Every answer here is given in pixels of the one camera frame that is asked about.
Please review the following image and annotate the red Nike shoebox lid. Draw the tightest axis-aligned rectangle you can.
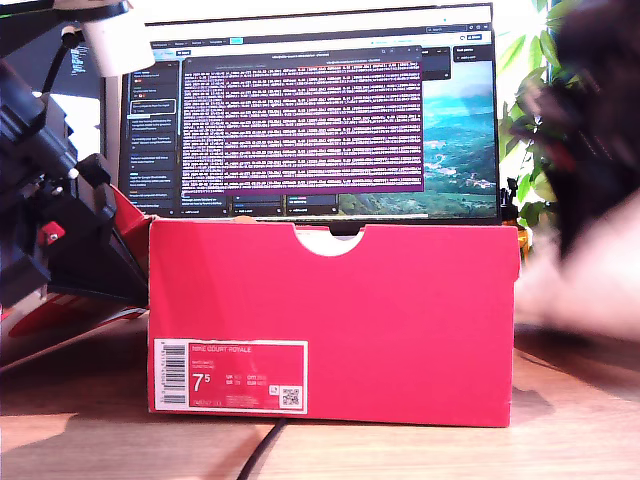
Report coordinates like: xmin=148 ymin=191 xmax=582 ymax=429
xmin=0 ymin=184 xmax=151 ymax=374

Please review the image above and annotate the red Nike shoebox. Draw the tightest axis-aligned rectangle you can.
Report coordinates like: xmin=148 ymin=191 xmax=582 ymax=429
xmin=147 ymin=219 xmax=523 ymax=429

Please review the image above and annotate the white sneaker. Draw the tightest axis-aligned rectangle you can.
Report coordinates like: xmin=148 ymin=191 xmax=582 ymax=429
xmin=514 ymin=199 xmax=640 ymax=346

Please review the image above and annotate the black monitor with code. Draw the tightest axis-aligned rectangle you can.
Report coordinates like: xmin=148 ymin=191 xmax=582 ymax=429
xmin=0 ymin=19 xmax=109 ymax=201

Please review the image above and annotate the large black computer monitor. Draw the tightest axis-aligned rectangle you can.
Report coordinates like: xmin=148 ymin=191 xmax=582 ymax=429
xmin=117 ymin=3 xmax=502 ymax=237

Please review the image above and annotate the amber pump bottle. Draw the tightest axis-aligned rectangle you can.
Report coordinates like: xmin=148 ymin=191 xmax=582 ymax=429
xmin=502 ymin=177 xmax=534 ymax=262

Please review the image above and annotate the green leafy houseplant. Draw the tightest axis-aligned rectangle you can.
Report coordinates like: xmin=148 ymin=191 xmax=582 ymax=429
xmin=497 ymin=0 xmax=576 ymax=261

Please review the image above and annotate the black camera cable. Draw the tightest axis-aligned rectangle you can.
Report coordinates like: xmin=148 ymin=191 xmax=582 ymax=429
xmin=39 ymin=27 xmax=84 ymax=99

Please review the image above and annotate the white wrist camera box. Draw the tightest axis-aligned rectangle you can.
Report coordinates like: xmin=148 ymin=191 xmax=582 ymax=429
xmin=47 ymin=0 xmax=156 ymax=79

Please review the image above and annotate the black cable on table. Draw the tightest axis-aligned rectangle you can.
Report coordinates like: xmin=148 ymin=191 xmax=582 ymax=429
xmin=237 ymin=418 xmax=289 ymax=480

